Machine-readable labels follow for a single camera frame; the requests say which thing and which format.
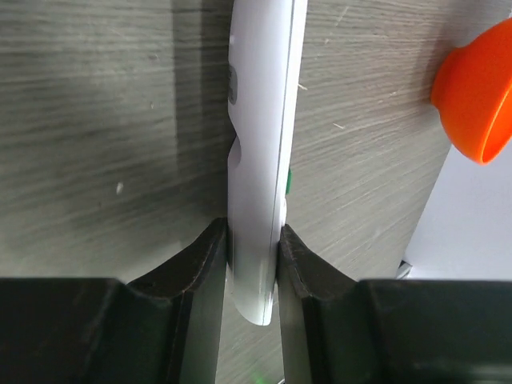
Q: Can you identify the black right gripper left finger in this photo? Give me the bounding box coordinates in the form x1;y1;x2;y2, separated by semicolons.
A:
1;218;227;383

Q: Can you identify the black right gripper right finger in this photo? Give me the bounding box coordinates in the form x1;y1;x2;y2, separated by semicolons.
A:
278;226;511;383

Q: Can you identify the white remote control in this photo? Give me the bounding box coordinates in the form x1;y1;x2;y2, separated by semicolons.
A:
227;1;307;326

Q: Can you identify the orange plastic bowl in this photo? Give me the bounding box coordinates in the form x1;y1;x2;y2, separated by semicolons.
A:
430;18;511;165

